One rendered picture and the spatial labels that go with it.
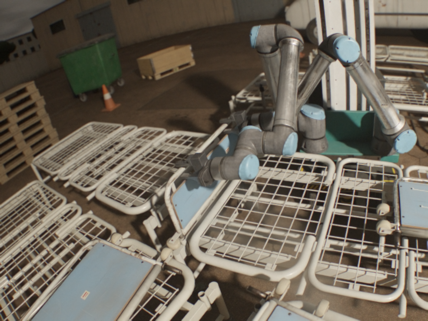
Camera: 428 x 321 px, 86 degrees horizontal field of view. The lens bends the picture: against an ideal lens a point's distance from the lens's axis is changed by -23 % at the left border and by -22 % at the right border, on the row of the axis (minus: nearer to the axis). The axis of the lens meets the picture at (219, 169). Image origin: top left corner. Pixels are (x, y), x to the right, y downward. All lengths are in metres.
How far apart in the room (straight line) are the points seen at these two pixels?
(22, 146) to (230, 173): 4.06
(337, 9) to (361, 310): 1.67
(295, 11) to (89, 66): 5.45
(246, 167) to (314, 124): 0.79
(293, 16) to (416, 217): 7.31
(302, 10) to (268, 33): 6.74
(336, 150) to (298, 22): 6.56
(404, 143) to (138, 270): 1.44
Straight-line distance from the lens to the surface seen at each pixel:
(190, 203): 1.33
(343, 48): 1.32
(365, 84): 1.41
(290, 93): 1.16
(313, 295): 1.64
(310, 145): 1.78
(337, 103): 1.92
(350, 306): 1.62
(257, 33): 1.40
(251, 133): 1.11
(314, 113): 1.69
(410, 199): 1.38
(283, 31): 1.36
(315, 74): 1.47
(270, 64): 1.48
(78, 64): 7.05
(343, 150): 1.83
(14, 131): 4.72
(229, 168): 1.06
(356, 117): 1.88
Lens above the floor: 1.41
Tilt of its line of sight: 33 degrees down
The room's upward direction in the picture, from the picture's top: 13 degrees counter-clockwise
